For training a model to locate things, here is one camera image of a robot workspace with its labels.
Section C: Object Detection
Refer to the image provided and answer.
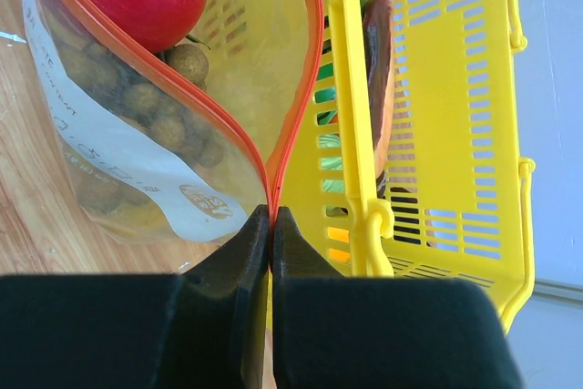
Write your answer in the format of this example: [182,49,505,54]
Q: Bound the clear zip bag orange zipper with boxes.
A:
[22,0,323,244]

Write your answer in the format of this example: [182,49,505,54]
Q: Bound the brown glazed hot dog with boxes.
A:
[363,0,395,179]

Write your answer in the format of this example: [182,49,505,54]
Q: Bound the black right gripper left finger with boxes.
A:
[1,206,270,388]

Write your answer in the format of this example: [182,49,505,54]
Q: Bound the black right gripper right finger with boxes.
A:
[272,207,523,388]

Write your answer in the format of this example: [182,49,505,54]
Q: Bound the orange yellow mango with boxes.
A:
[327,227,351,263]

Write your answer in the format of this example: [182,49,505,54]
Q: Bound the green cabbage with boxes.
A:
[318,132,343,194]

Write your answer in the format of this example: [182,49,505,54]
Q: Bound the brown longan bunch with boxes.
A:
[33,12,241,241]

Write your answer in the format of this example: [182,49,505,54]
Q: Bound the yellow plastic shopping basket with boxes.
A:
[275,0,535,329]

